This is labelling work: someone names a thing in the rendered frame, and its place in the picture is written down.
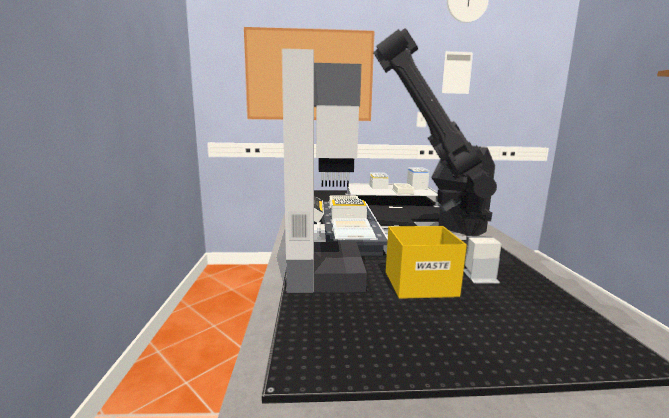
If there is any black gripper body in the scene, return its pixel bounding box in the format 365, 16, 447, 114
457, 197, 492, 222

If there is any yellow open-top bin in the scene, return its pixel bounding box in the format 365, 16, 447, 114
386, 226, 467, 298

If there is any white box with label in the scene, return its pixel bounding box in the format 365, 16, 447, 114
463, 236, 501, 283

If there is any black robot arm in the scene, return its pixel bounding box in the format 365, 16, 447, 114
373, 28, 497, 212

